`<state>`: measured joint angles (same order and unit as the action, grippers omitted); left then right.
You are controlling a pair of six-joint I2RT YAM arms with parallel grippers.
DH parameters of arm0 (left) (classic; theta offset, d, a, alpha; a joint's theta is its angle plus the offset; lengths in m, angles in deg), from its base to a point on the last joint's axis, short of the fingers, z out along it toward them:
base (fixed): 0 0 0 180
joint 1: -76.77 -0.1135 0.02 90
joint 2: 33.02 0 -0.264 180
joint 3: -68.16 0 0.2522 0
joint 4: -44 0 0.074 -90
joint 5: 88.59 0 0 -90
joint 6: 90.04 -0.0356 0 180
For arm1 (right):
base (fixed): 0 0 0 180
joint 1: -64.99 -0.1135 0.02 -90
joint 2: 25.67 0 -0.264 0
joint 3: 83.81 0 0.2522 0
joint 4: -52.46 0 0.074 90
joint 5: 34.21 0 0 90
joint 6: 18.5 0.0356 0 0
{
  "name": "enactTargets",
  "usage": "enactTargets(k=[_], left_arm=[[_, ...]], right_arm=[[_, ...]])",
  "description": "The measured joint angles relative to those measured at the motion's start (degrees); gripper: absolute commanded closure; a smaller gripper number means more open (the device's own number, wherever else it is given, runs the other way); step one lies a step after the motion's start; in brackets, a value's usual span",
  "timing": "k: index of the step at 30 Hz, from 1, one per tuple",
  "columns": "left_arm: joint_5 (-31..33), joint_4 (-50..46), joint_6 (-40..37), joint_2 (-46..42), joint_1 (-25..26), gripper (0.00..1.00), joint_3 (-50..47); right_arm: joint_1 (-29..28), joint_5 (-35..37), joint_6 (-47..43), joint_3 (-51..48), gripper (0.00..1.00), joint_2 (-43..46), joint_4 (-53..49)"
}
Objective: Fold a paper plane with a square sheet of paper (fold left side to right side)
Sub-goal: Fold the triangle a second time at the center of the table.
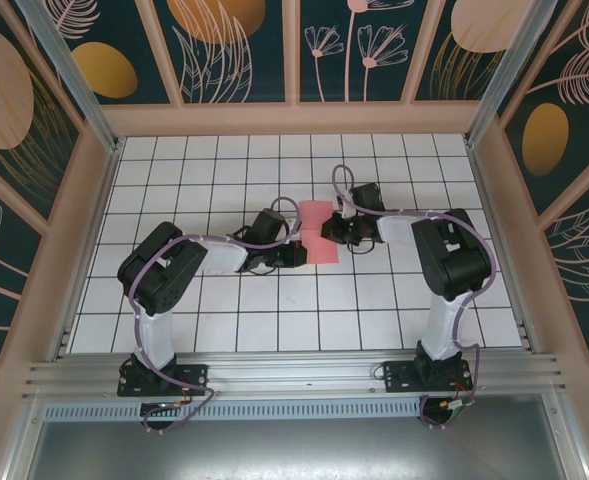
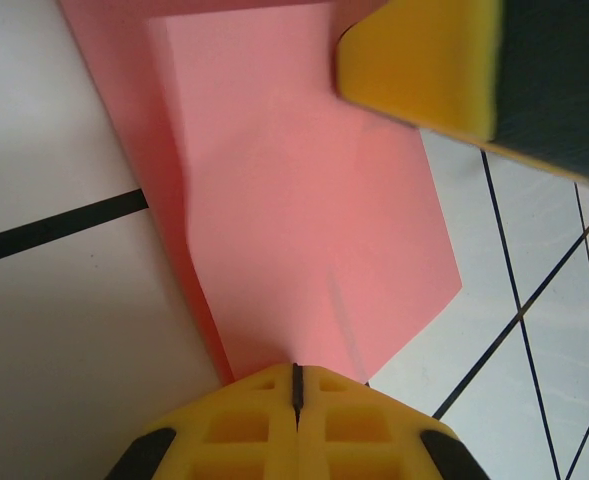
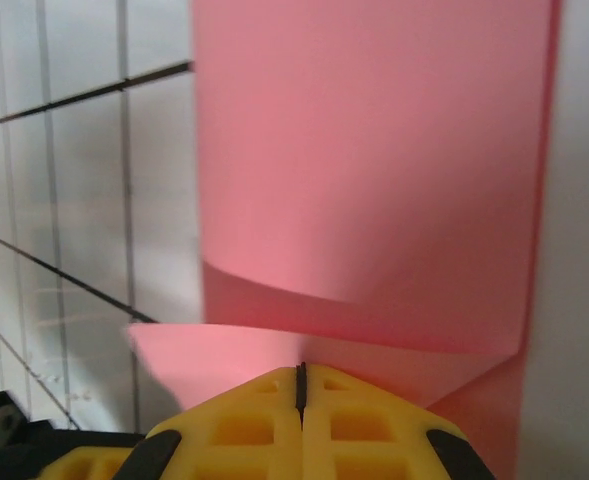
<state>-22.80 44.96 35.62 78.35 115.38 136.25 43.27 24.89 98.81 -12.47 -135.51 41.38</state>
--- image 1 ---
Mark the pink paper sheet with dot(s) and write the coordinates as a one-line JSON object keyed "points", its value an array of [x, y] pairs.
{"points": [[319, 250]]}

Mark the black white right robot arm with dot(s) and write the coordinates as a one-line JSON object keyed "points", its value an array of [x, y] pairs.
{"points": [[449, 260]]}

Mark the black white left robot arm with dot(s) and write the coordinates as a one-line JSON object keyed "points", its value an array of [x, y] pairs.
{"points": [[154, 280]]}

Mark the grey metal sheet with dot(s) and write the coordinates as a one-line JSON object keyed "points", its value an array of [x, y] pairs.
{"points": [[294, 450]]}

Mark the small green circuit board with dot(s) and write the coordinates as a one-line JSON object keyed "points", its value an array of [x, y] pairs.
{"points": [[461, 406]]}

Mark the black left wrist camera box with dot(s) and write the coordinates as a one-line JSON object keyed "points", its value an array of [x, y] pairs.
{"points": [[266, 225]]}

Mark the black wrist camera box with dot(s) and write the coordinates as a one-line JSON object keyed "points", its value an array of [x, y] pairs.
{"points": [[366, 196], [266, 225]]}

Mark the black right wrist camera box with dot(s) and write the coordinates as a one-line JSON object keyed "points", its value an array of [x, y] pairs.
{"points": [[366, 196]]}

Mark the aluminium front rail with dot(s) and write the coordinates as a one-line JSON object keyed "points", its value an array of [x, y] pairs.
{"points": [[294, 372]]}

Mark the aluminium side rail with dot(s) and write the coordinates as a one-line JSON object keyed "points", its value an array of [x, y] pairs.
{"points": [[478, 175], [110, 175]]}

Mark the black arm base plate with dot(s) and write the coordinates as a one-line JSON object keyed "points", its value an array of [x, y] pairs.
{"points": [[196, 375], [396, 377]]}

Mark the flower stem wall panel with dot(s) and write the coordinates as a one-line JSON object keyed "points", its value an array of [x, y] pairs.
{"points": [[354, 60]]}

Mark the orange circle wall panel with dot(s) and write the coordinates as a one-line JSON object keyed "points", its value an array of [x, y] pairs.
{"points": [[224, 60]]}

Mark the peach circle wall panel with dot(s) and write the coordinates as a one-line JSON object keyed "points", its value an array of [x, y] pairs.
{"points": [[459, 55]]}

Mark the aluminium corner post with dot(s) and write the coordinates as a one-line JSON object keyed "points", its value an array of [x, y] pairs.
{"points": [[504, 75], [74, 85]]}

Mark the outlined leaves wall panel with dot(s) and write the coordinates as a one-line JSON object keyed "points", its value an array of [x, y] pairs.
{"points": [[584, 260]]}

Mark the orange oval leaf wall panel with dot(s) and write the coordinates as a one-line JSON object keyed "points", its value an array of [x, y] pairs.
{"points": [[564, 115]]}

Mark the short aluminium frame bar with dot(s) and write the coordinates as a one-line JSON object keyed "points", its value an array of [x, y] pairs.
{"points": [[571, 440], [16, 440]]}

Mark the large peach oval wall panel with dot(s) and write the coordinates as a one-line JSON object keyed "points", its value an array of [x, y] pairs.
{"points": [[9, 115]]}

